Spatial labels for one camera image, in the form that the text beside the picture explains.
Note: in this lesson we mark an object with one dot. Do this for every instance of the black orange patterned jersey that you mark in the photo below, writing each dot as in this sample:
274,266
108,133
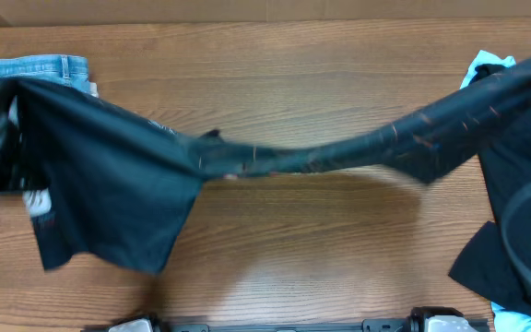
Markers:
122,187

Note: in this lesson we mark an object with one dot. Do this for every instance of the white folded cloth under jeans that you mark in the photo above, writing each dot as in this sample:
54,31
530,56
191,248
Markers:
93,89

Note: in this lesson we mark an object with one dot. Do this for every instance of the folded blue denim jeans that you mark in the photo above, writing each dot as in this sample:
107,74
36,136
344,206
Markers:
68,70

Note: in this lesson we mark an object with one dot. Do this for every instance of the plain black garment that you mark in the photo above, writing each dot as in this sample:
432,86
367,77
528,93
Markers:
494,261

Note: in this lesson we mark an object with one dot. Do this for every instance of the light blue shirt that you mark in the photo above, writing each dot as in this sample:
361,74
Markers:
504,320

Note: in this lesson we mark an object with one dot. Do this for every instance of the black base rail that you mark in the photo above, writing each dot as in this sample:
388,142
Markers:
367,325

